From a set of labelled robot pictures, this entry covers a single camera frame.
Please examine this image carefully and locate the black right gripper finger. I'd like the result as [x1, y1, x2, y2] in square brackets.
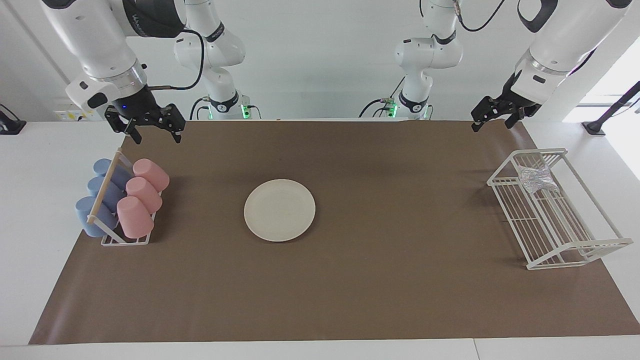
[105, 109, 144, 146]
[158, 103, 187, 145]

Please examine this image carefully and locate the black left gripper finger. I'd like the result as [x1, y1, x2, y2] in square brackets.
[504, 107, 526, 130]
[470, 96, 504, 133]

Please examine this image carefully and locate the cream round plate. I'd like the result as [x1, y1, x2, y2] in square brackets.
[243, 179, 317, 243]

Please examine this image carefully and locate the blue plastic cup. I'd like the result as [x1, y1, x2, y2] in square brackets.
[93, 158, 133, 190]
[75, 196, 119, 238]
[87, 176, 126, 213]

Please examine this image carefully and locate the pink plastic cup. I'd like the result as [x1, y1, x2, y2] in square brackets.
[116, 196, 155, 239]
[125, 177, 163, 214]
[132, 158, 170, 193]

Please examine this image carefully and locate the black table clamp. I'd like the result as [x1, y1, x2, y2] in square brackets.
[0, 103, 27, 136]

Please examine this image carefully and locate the brown table mat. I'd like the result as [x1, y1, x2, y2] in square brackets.
[28, 120, 640, 346]

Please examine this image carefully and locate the black right base cable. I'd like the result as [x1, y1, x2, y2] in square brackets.
[189, 96, 211, 121]

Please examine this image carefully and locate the black base cable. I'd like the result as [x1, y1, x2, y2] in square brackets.
[359, 75, 407, 119]
[189, 96, 211, 121]

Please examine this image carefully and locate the white wall outlet box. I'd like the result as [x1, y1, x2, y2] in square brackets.
[55, 110, 101, 122]

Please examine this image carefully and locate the white wire cup holder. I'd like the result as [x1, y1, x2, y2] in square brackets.
[87, 147, 163, 247]

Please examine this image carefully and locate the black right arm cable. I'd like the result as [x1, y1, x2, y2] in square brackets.
[148, 27, 206, 92]

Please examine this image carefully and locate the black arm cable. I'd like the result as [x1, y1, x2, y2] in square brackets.
[452, 0, 506, 33]
[148, 27, 206, 92]

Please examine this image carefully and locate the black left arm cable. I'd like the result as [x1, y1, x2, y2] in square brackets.
[452, 0, 506, 33]

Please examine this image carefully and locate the white wire dish rack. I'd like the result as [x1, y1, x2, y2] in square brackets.
[487, 148, 634, 271]

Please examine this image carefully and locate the black left base cable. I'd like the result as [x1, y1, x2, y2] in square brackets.
[359, 75, 407, 119]

